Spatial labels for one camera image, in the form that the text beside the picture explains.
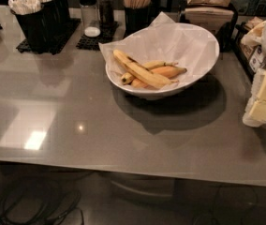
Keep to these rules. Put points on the black grid mat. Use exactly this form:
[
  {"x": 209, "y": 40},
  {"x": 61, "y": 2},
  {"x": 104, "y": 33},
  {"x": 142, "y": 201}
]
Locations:
[
  {"x": 92, "y": 43},
  {"x": 56, "y": 43}
]

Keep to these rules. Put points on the white paper bowl liner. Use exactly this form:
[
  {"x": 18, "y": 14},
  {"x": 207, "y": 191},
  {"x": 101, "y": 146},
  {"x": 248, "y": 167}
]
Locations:
[{"x": 176, "y": 47}]

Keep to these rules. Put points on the white ceramic bowl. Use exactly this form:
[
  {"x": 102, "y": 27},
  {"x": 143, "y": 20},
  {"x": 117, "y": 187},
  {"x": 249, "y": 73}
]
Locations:
[{"x": 158, "y": 92}]

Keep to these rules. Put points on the black cup of white cutlery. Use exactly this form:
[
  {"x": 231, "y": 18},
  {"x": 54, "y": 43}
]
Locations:
[{"x": 36, "y": 28}]

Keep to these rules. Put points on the orange ripe banana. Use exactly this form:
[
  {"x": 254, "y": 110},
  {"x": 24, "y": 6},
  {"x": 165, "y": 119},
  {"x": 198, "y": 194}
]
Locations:
[{"x": 167, "y": 71}]

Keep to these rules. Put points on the long yellow banana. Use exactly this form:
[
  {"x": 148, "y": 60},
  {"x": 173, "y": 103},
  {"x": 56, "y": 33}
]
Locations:
[{"x": 141, "y": 72}]

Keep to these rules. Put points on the black cup behind cutlery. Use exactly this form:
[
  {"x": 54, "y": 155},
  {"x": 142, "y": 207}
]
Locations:
[{"x": 57, "y": 11}]

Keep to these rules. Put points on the black cup of wooden stirrers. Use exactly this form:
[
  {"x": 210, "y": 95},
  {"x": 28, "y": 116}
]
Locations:
[{"x": 136, "y": 14}]

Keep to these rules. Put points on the pepper shaker black lid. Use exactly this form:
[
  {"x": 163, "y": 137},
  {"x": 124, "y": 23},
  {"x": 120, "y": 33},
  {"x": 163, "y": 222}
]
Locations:
[{"x": 106, "y": 16}]

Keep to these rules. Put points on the black grid mat centre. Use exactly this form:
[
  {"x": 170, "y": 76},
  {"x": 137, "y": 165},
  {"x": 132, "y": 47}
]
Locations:
[{"x": 92, "y": 43}]

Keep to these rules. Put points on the salt shaker black lid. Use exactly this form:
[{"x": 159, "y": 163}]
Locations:
[{"x": 89, "y": 18}]

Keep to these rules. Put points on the small yellow banana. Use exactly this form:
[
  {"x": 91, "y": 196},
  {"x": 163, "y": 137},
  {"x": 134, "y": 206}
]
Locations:
[{"x": 127, "y": 78}]

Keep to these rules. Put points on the black grid mat left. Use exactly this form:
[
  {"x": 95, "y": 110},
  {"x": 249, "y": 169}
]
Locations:
[{"x": 56, "y": 43}]

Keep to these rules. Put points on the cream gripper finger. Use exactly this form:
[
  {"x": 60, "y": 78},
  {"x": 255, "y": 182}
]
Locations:
[{"x": 255, "y": 113}]

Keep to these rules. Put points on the black tray of sachets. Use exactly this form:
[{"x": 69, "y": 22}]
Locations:
[{"x": 250, "y": 57}]

